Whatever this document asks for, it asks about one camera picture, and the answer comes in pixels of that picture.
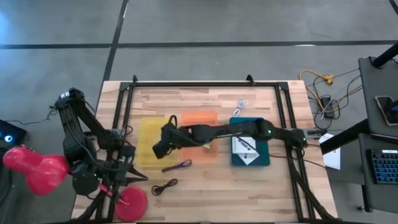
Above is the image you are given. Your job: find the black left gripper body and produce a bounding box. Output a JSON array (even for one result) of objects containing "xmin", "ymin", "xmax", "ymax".
[{"xmin": 114, "ymin": 144, "xmax": 137, "ymax": 187}]

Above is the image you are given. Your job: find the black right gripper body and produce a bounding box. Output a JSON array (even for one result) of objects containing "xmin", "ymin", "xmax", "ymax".
[{"xmin": 160, "ymin": 123, "xmax": 195, "ymax": 150}]

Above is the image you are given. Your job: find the purple cable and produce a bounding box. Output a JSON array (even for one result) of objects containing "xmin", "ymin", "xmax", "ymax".
[{"xmin": 161, "ymin": 159, "xmax": 193, "ymax": 173}]

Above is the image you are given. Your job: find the white cable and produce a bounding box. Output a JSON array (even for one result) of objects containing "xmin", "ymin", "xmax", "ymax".
[{"xmin": 232, "ymin": 97, "xmax": 248, "ymax": 118}]

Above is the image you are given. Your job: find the yellow translucent plastic bin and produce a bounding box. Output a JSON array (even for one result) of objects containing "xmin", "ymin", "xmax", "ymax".
[{"xmin": 136, "ymin": 116, "xmax": 178, "ymax": 169}]

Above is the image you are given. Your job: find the orange translucent plastic bin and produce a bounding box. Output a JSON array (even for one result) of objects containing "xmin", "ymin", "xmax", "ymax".
[{"xmin": 179, "ymin": 111, "xmax": 220, "ymax": 161}]

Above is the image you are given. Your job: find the teal plastic bin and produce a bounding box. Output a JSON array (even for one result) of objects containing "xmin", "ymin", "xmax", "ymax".
[{"xmin": 229, "ymin": 117, "xmax": 271, "ymax": 167}]

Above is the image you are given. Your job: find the white printed manual sheet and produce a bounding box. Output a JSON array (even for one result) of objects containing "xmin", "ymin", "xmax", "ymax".
[{"xmin": 231, "ymin": 136, "xmax": 257, "ymax": 155}]

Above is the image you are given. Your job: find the white folded leaflet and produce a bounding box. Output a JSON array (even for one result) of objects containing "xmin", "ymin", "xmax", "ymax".
[{"xmin": 238, "ymin": 151, "xmax": 261, "ymax": 166}]

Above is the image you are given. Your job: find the red balloon stand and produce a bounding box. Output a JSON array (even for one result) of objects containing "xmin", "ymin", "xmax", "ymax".
[{"xmin": 2, "ymin": 144, "xmax": 149, "ymax": 223}]

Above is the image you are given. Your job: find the black device with blue light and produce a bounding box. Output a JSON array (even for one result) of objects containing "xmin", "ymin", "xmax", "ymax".
[{"xmin": 0, "ymin": 119, "xmax": 27, "ymax": 146}]

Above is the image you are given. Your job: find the black power brick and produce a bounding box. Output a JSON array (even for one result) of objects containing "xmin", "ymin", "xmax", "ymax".
[{"xmin": 320, "ymin": 96, "xmax": 336, "ymax": 119}]

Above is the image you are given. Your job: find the white paper sheet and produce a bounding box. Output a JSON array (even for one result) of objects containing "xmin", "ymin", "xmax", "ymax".
[{"xmin": 318, "ymin": 133, "xmax": 342, "ymax": 171}]

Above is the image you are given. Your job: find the grey desk panel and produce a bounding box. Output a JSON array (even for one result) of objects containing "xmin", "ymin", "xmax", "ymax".
[
  {"xmin": 357, "ymin": 55, "xmax": 398, "ymax": 138},
  {"xmin": 358, "ymin": 133, "xmax": 398, "ymax": 213}
]

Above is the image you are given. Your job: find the black smartphone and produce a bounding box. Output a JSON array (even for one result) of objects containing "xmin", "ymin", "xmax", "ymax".
[{"xmin": 374, "ymin": 95, "xmax": 398, "ymax": 127}]

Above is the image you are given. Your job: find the backlit black keyboard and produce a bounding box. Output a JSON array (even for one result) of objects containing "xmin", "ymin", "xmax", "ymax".
[{"xmin": 369, "ymin": 149, "xmax": 398, "ymax": 185}]

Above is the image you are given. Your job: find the black pole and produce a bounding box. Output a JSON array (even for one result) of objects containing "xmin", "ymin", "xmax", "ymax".
[{"xmin": 371, "ymin": 42, "xmax": 398, "ymax": 69}]

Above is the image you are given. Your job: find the black aluminium rig frame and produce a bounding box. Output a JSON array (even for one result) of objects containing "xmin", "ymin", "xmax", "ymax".
[{"xmin": 71, "ymin": 74, "xmax": 336, "ymax": 223}]

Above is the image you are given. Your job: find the thin black floor cable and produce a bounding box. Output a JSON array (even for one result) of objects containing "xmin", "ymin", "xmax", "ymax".
[{"xmin": 6, "ymin": 105, "xmax": 58, "ymax": 126}]

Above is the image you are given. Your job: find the yellow floor cable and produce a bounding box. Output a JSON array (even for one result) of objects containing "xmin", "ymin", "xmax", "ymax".
[{"xmin": 299, "ymin": 70, "xmax": 363, "ymax": 114}]

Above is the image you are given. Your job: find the black floor cable bundle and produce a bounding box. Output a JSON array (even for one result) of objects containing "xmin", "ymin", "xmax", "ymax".
[{"xmin": 306, "ymin": 67, "xmax": 363, "ymax": 129}]

